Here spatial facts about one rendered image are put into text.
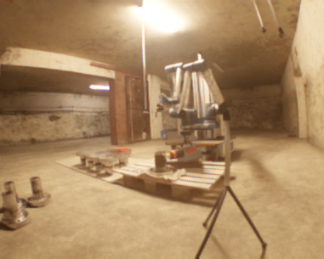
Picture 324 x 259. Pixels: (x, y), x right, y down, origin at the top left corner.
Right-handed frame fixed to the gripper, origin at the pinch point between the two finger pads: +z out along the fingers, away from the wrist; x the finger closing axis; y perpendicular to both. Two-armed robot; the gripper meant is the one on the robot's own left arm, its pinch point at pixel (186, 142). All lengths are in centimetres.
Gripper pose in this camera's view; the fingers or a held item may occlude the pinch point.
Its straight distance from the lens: 197.1
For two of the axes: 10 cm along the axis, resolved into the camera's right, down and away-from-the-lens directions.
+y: -8.0, 0.6, -5.9
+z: 0.5, 10.0, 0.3
